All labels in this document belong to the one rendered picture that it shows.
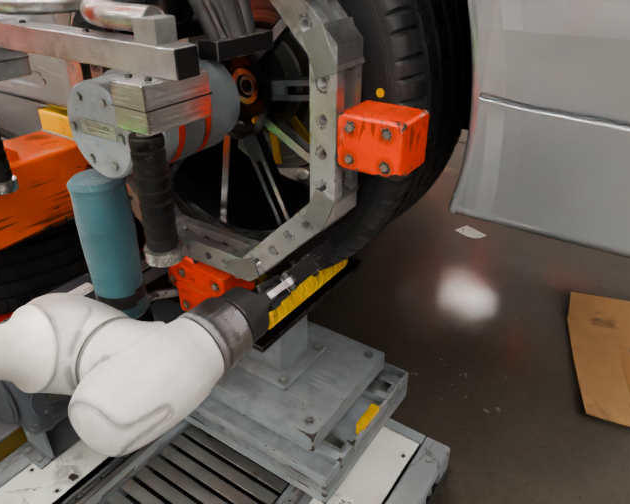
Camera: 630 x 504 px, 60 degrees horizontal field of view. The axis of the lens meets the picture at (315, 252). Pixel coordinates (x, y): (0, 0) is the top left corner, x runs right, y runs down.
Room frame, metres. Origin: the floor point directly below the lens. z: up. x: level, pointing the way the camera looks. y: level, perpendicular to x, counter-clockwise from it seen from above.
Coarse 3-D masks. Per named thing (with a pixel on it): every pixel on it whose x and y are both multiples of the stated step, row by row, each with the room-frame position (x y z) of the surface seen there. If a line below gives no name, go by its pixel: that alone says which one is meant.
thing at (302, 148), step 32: (128, 32) 1.02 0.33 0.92; (288, 32) 0.84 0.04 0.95; (224, 64) 0.95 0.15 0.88; (256, 64) 0.86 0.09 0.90; (288, 96) 0.83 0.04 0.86; (256, 128) 0.87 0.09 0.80; (288, 128) 0.84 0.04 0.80; (192, 160) 1.03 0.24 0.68; (224, 160) 0.91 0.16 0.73; (256, 160) 0.87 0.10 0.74; (192, 192) 0.96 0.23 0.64; (224, 192) 0.91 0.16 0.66; (256, 192) 1.01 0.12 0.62; (288, 192) 1.02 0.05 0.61; (224, 224) 0.89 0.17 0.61; (256, 224) 0.88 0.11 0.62
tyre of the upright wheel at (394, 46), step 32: (352, 0) 0.74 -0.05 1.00; (384, 0) 0.72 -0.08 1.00; (416, 0) 0.76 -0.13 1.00; (448, 0) 0.84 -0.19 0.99; (384, 32) 0.72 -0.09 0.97; (416, 32) 0.73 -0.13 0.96; (448, 32) 0.82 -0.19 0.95; (384, 64) 0.71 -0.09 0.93; (416, 64) 0.72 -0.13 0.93; (448, 64) 0.80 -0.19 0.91; (384, 96) 0.71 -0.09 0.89; (416, 96) 0.71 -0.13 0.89; (448, 96) 0.79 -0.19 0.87; (448, 128) 0.81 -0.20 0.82; (448, 160) 0.87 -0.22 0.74; (384, 192) 0.71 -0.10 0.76; (416, 192) 0.80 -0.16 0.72; (352, 224) 0.73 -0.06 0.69; (384, 224) 0.74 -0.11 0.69; (288, 256) 0.80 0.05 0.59
